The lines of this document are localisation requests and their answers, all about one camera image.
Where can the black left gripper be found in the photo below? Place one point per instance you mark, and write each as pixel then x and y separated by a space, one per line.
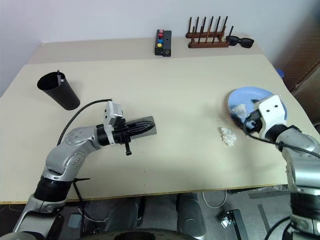
pixel 120 132

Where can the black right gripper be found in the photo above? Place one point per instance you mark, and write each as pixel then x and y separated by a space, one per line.
pixel 256 116

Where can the grey glasses case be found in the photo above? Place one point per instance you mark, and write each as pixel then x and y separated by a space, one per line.
pixel 150 119

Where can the white tissue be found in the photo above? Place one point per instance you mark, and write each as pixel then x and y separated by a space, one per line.
pixel 240 108
pixel 228 136

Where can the blue plate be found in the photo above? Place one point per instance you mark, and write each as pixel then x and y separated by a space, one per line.
pixel 250 93

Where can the silver ballpoint pen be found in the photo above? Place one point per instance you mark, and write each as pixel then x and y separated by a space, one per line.
pixel 60 80

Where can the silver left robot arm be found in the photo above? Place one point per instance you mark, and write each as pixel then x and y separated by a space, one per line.
pixel 77 136

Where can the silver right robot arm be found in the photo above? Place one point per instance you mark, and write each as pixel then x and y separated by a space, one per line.
pixel 302 160

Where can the small blue round object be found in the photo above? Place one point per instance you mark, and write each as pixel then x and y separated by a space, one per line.
pixel 280 73

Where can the brown cardboard box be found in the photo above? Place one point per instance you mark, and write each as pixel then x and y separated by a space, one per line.
pixel 308 100

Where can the black sunglasses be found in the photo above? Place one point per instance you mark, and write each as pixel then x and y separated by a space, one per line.
pixel 246 43

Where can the black box with coloured buttons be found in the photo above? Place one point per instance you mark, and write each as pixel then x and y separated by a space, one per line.
pixel 158 51

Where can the black plastic cup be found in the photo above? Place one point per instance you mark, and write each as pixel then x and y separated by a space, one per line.
pixel 62 97

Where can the wooden peg rack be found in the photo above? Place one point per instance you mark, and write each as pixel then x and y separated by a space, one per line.
pixel 207 45

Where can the dark rounded shape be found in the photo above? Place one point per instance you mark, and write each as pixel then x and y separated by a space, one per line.
pixel 125 215
pixel 191 215

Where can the plain black box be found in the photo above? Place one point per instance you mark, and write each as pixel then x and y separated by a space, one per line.
pixel 167 43

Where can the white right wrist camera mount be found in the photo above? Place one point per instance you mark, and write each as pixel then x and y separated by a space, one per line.
pixel 272 115

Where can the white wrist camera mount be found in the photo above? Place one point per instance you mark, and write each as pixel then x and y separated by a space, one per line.
pixel 110 120
pixel 272 115

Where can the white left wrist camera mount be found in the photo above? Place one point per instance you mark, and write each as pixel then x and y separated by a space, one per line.
pixel 110 120

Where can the black metal floor bracket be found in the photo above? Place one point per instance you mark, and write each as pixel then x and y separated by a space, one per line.
pixel 235 220

